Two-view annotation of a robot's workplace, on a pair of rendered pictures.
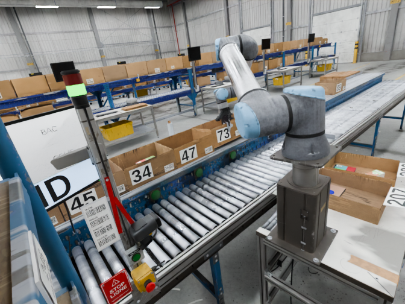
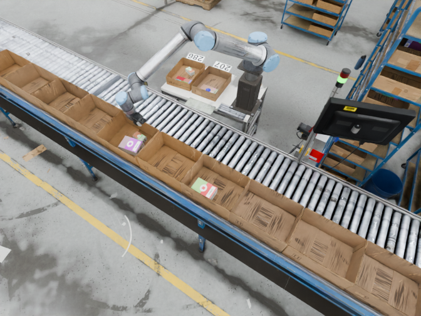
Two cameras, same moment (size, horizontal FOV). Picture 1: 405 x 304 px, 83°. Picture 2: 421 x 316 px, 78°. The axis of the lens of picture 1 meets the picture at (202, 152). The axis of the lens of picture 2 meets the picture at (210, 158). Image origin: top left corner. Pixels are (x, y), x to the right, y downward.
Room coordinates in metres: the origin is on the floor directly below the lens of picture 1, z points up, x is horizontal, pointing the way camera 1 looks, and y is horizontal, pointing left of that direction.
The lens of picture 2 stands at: (1.96, 1.27, 2.58)
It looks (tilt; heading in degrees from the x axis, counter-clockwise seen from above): 54 degrees down; 247
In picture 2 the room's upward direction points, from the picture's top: 3 degrees clockwise
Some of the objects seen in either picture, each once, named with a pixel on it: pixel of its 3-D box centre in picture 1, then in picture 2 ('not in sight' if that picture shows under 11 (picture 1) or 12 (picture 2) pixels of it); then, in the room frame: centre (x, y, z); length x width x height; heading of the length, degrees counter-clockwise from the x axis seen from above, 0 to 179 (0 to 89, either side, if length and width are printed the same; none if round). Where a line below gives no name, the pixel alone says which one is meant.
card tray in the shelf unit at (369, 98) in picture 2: not in sight; (388, 94); (-0.01, 0.26, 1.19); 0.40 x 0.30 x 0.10; 37
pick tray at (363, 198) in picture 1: (345, 192); (212, 83); (1.10, -0.80, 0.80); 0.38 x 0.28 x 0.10; 41
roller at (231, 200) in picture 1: (219, 193); (211, 145); (1.39, -0.07, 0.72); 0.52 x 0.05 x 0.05; 37
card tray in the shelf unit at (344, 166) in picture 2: not in sight; (343, 152); (-0.01, 0.25, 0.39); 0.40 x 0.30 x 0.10; 37
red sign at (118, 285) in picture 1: (124, 282); (312, 154); (0.67, 0.39, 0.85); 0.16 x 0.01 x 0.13; 127
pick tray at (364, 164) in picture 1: (360, 170); (186, 73); (1.31, -1.04, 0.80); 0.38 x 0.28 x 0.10; 45
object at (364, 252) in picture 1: (345, 204); (214, 88); (1.07, -0.79, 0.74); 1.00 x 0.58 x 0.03; 132
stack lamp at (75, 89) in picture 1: (75, 84); (343, 76); (0.73, 0.35, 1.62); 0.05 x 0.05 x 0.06
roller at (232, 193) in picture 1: (225, 190); (205, 142); (1.43, -0.12, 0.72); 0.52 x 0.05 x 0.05; 37
